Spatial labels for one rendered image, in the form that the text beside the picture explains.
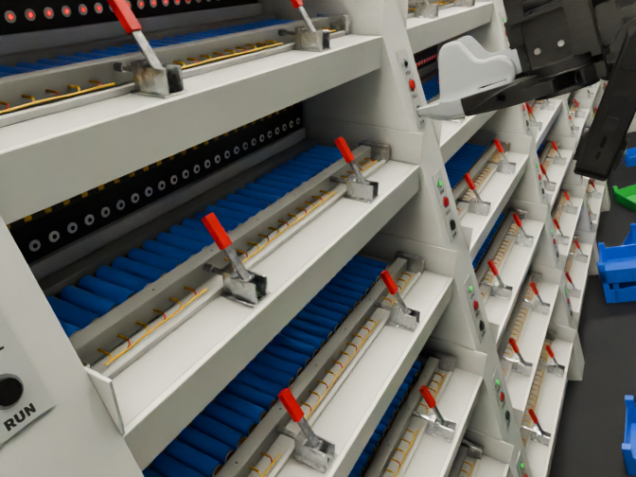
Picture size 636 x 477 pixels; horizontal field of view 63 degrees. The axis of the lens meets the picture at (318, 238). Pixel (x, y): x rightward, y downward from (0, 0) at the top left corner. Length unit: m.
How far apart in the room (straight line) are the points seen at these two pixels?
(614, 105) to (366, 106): 0.48
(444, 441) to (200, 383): 0.52
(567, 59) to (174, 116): 0.30
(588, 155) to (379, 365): 0.39
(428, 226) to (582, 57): 0.51
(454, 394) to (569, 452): 0.72
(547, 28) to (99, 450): 0.42
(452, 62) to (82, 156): 0.29
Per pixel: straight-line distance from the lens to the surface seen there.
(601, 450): 1.64
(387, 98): 0.84
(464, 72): 0.46
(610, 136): 0.45
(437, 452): 0.87
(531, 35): 0.43
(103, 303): 0.50
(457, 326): 0.96
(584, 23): 0.42
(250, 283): 0.49
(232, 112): 0.52
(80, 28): 0.65
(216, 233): 0.49
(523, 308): 1.55
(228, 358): 0.47
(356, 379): 0.69
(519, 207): 1.60
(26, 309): 0.37
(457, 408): 0.94
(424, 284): 0.88
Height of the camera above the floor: 1.12
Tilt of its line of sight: 16 degrees down
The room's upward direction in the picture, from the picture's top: 20 degrees counter-clockwise
